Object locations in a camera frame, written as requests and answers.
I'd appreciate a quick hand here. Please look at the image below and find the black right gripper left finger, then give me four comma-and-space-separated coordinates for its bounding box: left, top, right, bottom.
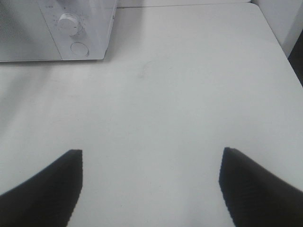
0, 149, 82, 227

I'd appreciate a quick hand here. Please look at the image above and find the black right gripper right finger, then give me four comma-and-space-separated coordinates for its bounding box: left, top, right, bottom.
219, 147, 303, 227

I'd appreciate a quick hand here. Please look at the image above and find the round door release button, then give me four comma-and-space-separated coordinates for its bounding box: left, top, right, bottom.
71, 42, 89, 56

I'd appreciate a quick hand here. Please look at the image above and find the white microwave door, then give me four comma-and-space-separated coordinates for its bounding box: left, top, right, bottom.
0, 0, 62, 62

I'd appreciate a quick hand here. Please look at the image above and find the white microwave oven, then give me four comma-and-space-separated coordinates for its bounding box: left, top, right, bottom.
37, 0, 118, 61

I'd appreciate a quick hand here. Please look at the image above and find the white lower timer knob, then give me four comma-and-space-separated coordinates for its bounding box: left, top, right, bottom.
58, 13, 80, 36

